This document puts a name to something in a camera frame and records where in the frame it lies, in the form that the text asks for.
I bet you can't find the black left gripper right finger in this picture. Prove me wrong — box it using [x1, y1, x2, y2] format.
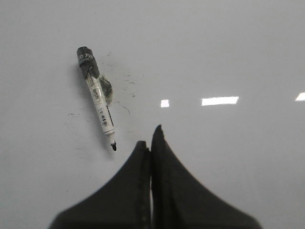
[151, 125, 261, 229]

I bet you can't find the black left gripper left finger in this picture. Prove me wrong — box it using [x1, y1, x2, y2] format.
[50, 141, 151, 229]

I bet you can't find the white whiteboard marker black cap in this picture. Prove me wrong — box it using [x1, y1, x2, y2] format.
[77, 46, 117, 151]

